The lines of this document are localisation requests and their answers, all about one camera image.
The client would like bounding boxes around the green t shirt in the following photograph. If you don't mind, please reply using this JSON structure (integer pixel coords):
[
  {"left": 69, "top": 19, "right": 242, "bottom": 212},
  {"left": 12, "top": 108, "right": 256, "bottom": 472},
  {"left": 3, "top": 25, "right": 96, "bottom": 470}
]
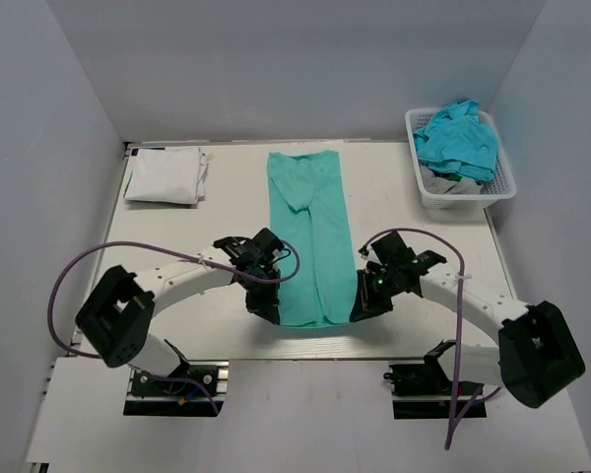
[{"left": 267, "top": 151, "right": 358, "bottom": 328}]

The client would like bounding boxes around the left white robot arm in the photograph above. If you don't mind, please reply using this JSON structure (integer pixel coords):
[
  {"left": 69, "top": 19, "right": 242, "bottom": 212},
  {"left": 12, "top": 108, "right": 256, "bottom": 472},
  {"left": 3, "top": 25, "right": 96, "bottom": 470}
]
[{"left": 76, "top": 228, "right": 288, "bottom": 379}]

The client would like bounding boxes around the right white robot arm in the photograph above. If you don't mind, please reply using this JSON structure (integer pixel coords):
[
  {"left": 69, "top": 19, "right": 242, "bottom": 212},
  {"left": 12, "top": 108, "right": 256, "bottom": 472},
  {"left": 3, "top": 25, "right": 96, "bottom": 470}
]
[{"left": 350, "top": 232, "right": 585, "bottom": 408}]

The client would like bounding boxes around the grey shirt in basket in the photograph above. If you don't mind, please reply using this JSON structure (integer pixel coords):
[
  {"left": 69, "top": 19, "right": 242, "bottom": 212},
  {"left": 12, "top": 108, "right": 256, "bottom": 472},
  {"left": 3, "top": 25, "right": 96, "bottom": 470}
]
[{"left": 420, "top": 166, "right": 483, "bottom": 196}]

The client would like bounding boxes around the folded white t shirt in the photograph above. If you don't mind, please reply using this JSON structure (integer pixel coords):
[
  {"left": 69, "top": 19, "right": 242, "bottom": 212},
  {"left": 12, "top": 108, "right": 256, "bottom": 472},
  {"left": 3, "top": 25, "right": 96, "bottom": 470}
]
[{"left": 123, "top": 147, "right": 208, "bottom": 206}]

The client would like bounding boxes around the white plastic basket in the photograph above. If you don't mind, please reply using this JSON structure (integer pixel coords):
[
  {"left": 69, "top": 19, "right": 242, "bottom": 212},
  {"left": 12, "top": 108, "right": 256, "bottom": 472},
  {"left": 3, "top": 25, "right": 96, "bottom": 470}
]
[{"left": 405, "top": 100, "right": 516, "bottom": 209}]

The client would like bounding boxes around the blue t shirt in basket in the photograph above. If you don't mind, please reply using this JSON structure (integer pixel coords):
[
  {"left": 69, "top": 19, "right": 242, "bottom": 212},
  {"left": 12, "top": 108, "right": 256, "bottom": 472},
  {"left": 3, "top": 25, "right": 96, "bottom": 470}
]
[{"left": 413, "top": 100, "right": 498, "bottom": 183}]

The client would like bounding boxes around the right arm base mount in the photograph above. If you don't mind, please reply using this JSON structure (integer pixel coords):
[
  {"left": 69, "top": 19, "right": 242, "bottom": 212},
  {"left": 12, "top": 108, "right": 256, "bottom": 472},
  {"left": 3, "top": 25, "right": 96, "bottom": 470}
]
[{"left": 382, "top": 339, "right": 489, "bottom": 421}]

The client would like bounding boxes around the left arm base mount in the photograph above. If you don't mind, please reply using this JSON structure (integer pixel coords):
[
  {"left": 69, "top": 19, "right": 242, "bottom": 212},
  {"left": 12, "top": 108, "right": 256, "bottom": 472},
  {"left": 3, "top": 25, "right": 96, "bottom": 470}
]
[{"left": 123, "top": 362, "right": 229, "bottom": 418}]

